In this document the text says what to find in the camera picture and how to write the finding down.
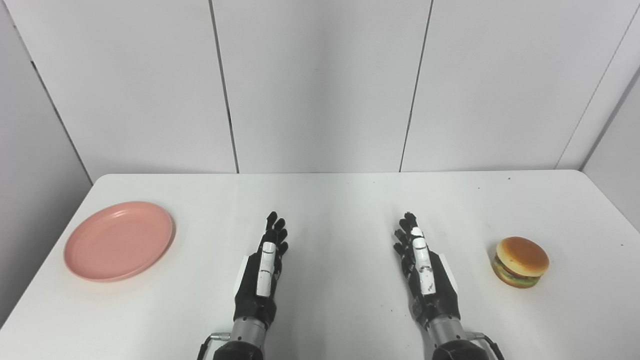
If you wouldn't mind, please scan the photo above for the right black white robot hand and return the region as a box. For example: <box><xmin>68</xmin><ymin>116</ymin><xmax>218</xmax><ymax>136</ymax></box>
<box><xmin>393</xmin><ymin>212</ymin><xmax>461</xmax><ymax>331</ymax></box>

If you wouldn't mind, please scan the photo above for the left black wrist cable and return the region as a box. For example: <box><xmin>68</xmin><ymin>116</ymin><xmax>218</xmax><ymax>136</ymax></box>
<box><xmin>196</xmin><ymin>332</ymin><xmax>232</xmax><ymax>360</ymax></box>

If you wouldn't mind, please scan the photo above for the pink round plate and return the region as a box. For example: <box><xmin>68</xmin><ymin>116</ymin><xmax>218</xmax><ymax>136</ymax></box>
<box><xmin>63</xmin><ymin>201</ymin><xmax>176</xmax><ymax>283</ymax></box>

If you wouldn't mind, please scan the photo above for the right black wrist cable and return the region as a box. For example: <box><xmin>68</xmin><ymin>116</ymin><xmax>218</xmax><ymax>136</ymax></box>
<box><xmin>465</xmin><ymin>331</ymin><xmax>506</xmax><ymax>360</ymax></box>

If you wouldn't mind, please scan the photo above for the toy hamburger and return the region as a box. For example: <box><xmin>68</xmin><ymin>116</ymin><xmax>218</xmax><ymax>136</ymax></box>
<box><xmin>490</xmin><ymin>236</ymin><xmax>550</xmax><ymax>289</ymax></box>

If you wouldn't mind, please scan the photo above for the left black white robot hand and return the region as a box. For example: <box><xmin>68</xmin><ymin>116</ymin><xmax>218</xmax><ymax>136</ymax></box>
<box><xmin>233</xmin><ymin>211</ymin><xmax>289</xmax><ymax>330</ymax></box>

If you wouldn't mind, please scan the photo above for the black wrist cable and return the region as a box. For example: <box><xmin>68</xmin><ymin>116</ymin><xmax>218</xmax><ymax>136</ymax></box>
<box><xmin>465</xmin><ymin>331</ymin><xmax>506</xmax><ymax>360</ymax></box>
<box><xmin>196</xmin><ymin>332</ymin><xmax>232</xmax><ymax>360</ymax></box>

